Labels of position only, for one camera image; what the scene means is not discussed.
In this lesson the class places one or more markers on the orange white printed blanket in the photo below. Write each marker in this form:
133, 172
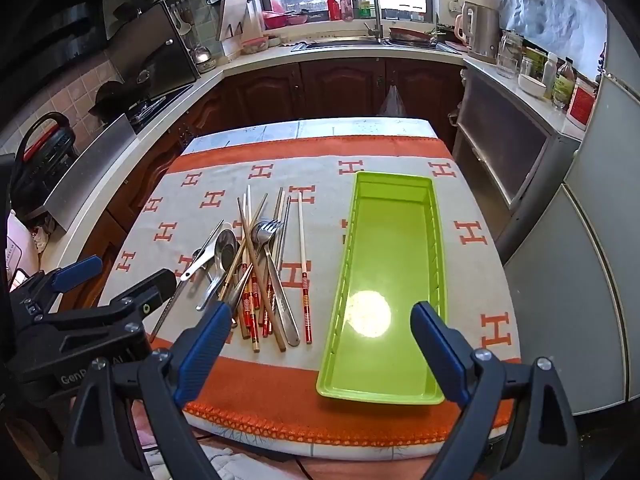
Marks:
325, 175

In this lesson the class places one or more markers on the green dish soap bottle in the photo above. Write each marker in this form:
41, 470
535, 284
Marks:
366, 9

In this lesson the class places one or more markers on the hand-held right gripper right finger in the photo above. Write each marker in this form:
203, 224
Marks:
440, 350

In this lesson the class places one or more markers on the low steel splash panel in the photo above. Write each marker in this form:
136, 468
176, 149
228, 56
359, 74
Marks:
90, 170

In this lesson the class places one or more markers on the white bowl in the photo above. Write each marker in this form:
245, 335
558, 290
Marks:
531, 86

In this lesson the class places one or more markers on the red basin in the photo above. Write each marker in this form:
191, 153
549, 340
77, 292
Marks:
274, 20
297, 18

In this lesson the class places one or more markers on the grey refrigerator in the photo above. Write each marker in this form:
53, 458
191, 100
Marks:
585, 240

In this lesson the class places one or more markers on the black wok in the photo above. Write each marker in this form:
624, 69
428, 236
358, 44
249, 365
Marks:
112, 100

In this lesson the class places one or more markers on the clear bottle with green label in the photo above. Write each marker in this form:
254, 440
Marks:
564, 87

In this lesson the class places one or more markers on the crumpled rag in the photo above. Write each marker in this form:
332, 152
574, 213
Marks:
42, 235

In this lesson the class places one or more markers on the hanging plastic bag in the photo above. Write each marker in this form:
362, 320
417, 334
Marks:
392, 105

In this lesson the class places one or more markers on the small steel teapot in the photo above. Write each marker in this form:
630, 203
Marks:
202, 57

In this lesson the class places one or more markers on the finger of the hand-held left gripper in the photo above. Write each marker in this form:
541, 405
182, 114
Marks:
150, 295
75, 272

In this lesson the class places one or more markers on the pink bowl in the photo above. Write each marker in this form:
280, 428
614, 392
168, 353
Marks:
257, 45

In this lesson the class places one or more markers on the black range hood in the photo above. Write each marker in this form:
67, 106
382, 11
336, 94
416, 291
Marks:
60, 35

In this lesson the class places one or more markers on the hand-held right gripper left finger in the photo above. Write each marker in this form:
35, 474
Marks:
200, 350

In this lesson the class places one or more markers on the green plastic utensil tray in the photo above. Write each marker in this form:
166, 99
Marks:
390, 240

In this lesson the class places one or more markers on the steel spoon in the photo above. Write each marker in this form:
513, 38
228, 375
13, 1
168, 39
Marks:
225, 247
194, 265

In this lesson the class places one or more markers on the black gas stove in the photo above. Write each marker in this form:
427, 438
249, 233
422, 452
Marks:
155, 105

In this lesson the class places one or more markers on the small glass jar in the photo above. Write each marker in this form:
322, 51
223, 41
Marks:
527, 66

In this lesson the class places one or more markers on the large glass jar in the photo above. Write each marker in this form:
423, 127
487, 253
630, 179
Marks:
509, 55

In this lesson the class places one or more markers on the white plastic bottle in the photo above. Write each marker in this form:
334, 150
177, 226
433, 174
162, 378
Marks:
549, 74

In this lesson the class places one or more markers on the steel sink faucet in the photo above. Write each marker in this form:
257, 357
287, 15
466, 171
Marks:
377, 15

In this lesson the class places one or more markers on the red pan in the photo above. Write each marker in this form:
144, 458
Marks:
410, 35

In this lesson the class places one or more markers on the red spray bottle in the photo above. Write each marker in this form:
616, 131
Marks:
333, 5

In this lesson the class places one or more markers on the pile of red-striped wooden chopsticks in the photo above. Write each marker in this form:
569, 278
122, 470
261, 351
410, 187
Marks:
302, 240

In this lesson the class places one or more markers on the tall steel splash panel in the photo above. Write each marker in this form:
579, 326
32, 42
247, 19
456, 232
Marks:
155, 45

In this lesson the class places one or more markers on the red label container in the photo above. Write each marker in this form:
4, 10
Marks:
582, 105

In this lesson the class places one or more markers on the black pressure cooker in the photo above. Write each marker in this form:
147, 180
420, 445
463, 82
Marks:
45, 160

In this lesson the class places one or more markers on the pink bottle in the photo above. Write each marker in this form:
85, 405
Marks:
347, 6

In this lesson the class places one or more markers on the white cutting board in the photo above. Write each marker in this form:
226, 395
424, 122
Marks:
231, 17

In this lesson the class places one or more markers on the steel kitchen sink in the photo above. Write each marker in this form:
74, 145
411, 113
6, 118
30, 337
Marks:
340, 44

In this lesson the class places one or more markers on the steel electric kettle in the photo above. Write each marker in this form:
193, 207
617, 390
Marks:
482, 35

